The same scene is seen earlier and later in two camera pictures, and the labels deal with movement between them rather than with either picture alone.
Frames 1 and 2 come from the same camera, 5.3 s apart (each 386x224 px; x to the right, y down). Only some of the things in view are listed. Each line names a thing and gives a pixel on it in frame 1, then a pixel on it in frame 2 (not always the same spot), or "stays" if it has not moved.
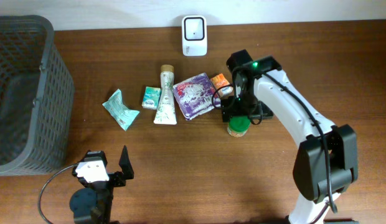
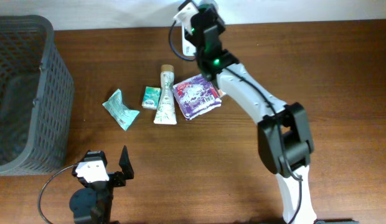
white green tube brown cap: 165,112 stays
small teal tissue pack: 151,98 stays
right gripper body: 246,102 → 201,51
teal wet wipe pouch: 124,116 stays
